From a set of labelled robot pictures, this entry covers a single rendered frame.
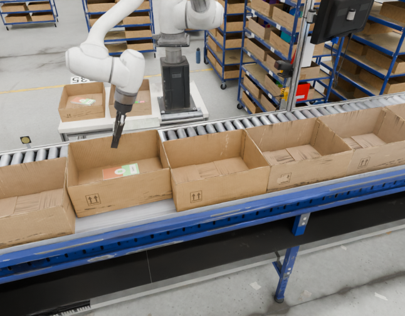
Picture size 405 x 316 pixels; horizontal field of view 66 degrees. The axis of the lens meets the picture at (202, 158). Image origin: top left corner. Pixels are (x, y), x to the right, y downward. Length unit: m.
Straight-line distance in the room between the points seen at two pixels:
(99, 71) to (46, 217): 0.56
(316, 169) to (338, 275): 1.06
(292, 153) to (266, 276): 0.90
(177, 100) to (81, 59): 1.07
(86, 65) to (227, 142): 0.70
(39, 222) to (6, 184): 0.34
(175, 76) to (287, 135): 0.88
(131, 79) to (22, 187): 0.66
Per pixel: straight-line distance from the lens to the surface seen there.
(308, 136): 1.71
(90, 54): 1.27
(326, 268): 2.34
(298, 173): 1.39
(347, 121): 1.81
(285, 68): 2.18
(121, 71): 1.27
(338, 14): 2.05
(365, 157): 1.56
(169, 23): 2.05
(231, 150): 1.53
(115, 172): 1.49
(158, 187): 1.29
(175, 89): 2.17
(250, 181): 1.29
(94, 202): 1.31
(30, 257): 1.29
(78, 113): 2.25
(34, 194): 1.55
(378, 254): 2.55
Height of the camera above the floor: 1.84
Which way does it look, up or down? 38 degrees down
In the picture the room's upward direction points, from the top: straight up
